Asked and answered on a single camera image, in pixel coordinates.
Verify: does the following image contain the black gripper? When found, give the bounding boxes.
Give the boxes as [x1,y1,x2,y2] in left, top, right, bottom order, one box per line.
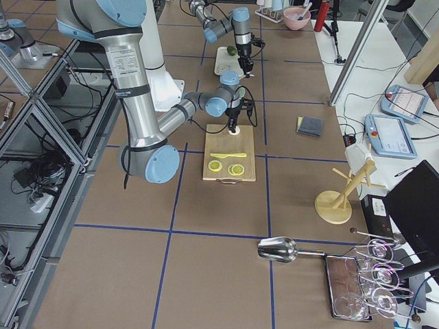
[226,98,254,129]
[236,37,265,78]

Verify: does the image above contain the white steamed bun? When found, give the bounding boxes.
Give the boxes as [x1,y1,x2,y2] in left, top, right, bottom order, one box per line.
[228,126,241,136]

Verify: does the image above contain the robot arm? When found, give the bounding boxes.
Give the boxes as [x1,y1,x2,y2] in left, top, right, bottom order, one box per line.
[57,1,254,184]
[188,1,265,78]

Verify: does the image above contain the green bowl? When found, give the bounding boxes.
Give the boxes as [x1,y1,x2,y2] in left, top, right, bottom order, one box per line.
[236,86,246,99]

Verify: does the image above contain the pink ice bowl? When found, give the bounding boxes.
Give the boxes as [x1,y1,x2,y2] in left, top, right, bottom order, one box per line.
[283,7,311,31]

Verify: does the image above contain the bamboo cutting board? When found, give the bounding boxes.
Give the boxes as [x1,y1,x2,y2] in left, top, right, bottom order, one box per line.
[202,124,257,182]

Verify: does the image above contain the green avocado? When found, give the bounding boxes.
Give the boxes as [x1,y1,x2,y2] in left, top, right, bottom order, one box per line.
[226,46,237,56]

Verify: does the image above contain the white bear tray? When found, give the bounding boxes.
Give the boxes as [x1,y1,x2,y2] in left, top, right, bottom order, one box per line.
[214,47,244,78]

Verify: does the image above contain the yellow plastic knife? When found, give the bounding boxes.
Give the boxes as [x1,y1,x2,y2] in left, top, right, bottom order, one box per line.
[209,152,248,159]

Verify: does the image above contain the upper lemon slice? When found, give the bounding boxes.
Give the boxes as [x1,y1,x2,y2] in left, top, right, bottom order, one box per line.
[208,160,223,172]

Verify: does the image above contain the lemon slice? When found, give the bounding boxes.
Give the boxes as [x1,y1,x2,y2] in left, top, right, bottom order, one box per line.
[227,164,245,176]
[208,160,223,172]

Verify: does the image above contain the lower lemon slice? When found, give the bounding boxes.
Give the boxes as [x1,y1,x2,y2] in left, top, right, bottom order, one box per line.
[227,164,245,176]

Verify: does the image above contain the grey folded cloth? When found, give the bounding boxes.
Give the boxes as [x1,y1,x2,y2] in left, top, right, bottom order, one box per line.
[296,117,323,137]

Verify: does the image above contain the red bottle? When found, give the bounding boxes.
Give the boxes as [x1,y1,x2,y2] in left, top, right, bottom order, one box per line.
[314,0,330,32]

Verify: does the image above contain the wooden mug tree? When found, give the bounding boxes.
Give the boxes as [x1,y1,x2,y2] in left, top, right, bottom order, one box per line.
[314,143,386,225]

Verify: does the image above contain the steel scoop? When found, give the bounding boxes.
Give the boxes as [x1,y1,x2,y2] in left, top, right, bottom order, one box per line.
[257,236,325,263]

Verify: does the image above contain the far teach pendant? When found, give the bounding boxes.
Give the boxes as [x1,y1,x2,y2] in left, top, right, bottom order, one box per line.
[381,84,427,124]

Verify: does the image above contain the teach pendant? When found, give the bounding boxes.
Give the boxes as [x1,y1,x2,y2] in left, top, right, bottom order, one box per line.
[364,114,418,159]
[381,84,427,124]

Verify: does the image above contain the near teach pendant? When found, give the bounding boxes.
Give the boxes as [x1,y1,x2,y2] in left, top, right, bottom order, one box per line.
[364,114,418,159]

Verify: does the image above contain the black laptop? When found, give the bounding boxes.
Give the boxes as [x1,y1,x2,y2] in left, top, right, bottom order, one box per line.
[384,160,438,255]

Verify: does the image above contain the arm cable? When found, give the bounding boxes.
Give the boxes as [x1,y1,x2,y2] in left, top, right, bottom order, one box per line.
[187,87,259,134]

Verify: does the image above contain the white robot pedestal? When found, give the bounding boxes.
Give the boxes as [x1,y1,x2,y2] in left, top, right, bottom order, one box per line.
[139,0,185,112]

